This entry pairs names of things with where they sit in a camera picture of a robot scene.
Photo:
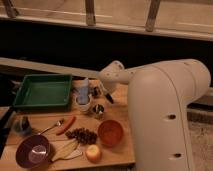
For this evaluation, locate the small dark block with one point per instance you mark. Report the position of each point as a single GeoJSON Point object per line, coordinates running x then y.
{"type": "Point", "coordinates": [96, 92]}

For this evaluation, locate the orange bowl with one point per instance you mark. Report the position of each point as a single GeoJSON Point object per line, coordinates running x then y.
{"type": "Point", "coordinates": [110, 133]}

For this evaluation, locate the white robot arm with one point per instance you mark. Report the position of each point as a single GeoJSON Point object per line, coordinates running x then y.
{"type": "Point", "coordinates": [158, 96]}

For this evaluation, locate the white cup with blue cloth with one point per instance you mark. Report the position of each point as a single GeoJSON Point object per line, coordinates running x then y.
{"type": "Point", "coordinates": [83, 99]}

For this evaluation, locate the metal fork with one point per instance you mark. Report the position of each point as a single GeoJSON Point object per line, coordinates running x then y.
{"type": "Point", "coordinates": [58, 123]}

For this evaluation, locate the red yellow apple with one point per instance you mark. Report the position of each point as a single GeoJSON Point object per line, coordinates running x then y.
{"type": "Point", "coordinates": [93, 153]}

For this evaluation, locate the wooden cutting board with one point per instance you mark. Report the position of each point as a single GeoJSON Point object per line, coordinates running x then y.
{"type": "Point", "coordinates": [118, 155]}

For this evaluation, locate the red chili pepper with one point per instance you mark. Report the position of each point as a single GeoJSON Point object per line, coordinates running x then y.
{"type": "Point", "coordinates": [66, 125]}

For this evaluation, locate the black brush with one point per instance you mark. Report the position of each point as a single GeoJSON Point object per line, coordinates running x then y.
{"type": "Point", "coordinates": [108, 96]}

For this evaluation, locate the dark grape bunch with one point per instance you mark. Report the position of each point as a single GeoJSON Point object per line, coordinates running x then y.
{"type": "Point", "coordinates": [82, 135]}

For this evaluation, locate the green plastic tray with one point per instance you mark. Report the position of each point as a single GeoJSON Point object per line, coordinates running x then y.
{"type": "Point", "coordinates": [40, 91]}

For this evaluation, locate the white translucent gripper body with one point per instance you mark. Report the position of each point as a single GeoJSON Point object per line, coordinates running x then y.
{"type": "Point", "coordinates": [109, 86]}

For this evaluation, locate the small metal cup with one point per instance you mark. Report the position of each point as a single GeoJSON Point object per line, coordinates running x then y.
{"type": "Point", "coordinates": [98, 109]}

